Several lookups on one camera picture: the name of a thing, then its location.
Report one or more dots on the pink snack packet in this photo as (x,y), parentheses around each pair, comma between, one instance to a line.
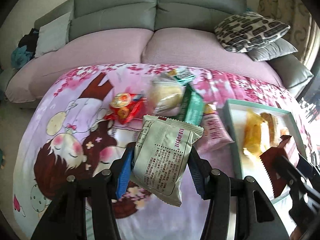
(215,132)

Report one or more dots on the white green snack packet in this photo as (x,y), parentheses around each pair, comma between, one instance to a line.
(162,155)

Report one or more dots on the light grey cushion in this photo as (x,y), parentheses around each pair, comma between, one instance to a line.
(51,37)

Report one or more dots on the yellow snack packet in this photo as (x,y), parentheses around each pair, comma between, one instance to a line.
(252,135)

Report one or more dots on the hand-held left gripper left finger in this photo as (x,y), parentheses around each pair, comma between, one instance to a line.
(123,180)

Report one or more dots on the jelly cup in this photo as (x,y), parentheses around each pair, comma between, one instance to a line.
(285,131)

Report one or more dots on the patterned curtain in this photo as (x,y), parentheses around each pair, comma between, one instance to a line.
(282,2)

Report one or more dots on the black white patterned pillow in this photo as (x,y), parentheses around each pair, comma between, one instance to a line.
(250,32)

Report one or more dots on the teal shallow box tray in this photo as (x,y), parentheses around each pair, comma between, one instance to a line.
(236,130)

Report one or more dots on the pink sofa cover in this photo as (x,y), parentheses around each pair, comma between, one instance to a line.
(100,50)

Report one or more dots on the large red foil snack packet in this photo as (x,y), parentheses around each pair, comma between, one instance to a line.
(270,165)

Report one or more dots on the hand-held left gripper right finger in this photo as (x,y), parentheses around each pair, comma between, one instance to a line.
(198,182)

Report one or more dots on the small red snack packet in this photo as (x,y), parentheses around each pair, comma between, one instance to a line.
(125,105)

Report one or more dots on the sponge cake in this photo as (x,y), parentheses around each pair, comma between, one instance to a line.
(271,125)

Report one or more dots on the grey pillow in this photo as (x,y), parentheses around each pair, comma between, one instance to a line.
(272,51)

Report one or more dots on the dark clothes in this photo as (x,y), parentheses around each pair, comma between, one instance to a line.
(28,40)

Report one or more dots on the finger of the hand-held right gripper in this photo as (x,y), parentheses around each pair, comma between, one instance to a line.
(306,167)
(285,171)

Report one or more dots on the small green candy packet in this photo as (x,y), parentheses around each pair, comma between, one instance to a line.
(184,76)

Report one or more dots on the teal cloth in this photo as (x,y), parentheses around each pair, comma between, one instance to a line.
(21,57)

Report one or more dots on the grey green sofa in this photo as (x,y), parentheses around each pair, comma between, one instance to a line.
(155,5)

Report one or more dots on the round pastry in clear wrapper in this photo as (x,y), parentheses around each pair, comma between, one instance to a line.
(165,95)

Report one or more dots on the printed pink blanket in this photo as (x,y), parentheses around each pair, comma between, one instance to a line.
(62,105)

